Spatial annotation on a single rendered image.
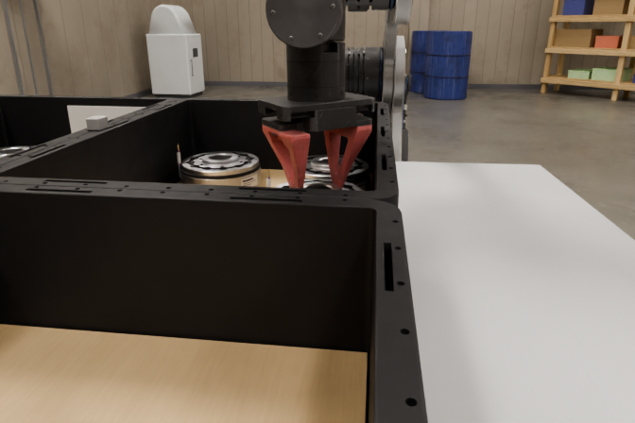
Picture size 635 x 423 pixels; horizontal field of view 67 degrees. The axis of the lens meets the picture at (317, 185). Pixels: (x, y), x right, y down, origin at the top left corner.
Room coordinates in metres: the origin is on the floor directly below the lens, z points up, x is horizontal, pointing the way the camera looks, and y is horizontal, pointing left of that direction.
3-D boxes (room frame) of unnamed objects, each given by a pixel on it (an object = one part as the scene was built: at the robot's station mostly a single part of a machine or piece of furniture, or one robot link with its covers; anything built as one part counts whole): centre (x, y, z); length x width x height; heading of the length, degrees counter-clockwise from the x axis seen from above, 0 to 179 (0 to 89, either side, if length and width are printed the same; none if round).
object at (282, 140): (0.47, 0.01, 0.91); 0.07 x 0.07 x 0.09; 30
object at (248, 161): (0.61, 0.13, 0.86); 0.10 x 0.10 x 0.01
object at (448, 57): (7.63, -1.88, 0.48); 1.35 x 0.80 x 0.97; 175
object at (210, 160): (0.61, 0.13, 0.86); 0.05 x 0.05 x 0.01
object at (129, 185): (0.49, 0.07, 0.92); 0.40 x 0.30 x 0.02; 173
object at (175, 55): (7.42, 2.12, 0.66); 0.64 x 0.57 x 1.31; 83
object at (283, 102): (0.48, 0.00, 0.98); 0.10 x 0.07 x 0.07; 120
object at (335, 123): (0.49, -0.01, 0.91); 0.07 x 0.07 x 0.09; 30
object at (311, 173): (0.59, -0.02, 0.86); 0.10 x 0.10 x 0.01
